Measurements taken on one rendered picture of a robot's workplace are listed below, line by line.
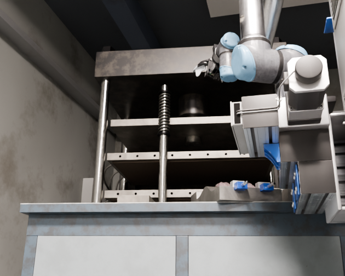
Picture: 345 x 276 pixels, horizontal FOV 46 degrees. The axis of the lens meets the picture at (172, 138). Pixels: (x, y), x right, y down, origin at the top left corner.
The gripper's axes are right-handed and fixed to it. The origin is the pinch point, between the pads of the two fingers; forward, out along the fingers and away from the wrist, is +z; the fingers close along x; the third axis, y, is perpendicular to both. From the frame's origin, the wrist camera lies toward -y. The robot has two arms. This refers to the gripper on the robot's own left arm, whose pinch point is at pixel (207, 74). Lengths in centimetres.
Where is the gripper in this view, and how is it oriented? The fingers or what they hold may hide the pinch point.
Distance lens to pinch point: 202.0
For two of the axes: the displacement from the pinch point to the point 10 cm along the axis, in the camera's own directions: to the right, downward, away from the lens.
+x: 9.7, 2.1, 1.5
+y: -1.5, 9.2, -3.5
